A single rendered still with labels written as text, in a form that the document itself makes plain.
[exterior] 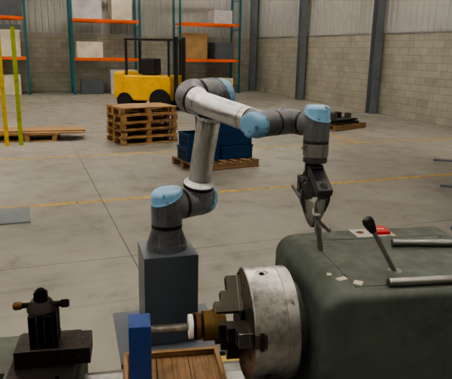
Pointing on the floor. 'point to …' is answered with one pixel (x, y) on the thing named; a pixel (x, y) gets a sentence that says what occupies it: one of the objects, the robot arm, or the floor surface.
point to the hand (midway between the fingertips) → (313, 223)
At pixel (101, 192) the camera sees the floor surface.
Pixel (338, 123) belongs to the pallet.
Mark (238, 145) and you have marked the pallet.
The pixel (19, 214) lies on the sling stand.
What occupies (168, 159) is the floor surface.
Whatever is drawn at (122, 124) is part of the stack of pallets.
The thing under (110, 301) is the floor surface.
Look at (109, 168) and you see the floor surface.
